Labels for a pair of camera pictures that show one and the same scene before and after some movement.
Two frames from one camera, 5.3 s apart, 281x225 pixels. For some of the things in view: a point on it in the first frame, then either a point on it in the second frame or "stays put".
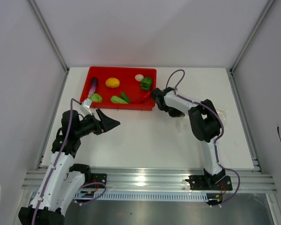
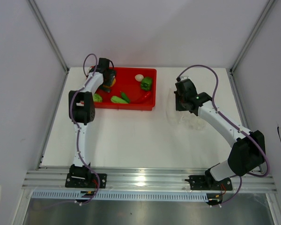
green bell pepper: x=146 y=83 stays put
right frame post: x=251 y=36 stays put
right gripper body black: x=173 y=112 -> x=180 y=105
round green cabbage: x=96 y=97 stays put
